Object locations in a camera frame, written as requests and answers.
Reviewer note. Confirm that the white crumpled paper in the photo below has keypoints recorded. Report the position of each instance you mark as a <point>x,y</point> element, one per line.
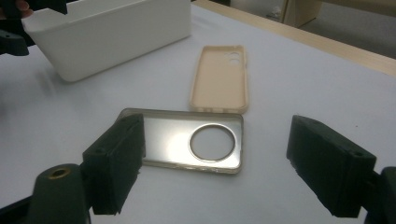
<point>275,11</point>

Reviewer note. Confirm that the clear grey phone case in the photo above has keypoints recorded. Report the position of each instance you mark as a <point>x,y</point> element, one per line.
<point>165,140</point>

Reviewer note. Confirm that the beige phone case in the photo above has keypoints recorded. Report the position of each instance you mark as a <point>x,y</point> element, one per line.
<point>218,84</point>

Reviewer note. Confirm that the light wooden shelf unit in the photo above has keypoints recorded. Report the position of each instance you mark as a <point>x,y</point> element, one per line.
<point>302,12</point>

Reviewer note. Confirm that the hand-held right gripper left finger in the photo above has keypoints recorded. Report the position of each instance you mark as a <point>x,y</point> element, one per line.
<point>115,161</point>

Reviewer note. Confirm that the white plastic storage box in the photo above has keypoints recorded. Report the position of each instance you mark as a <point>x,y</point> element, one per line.
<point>109,40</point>

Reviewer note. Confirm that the white table cover sheet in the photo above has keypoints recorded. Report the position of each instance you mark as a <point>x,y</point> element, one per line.
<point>280,93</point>

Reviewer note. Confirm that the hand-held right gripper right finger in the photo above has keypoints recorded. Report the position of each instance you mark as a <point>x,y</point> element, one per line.
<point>330,168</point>

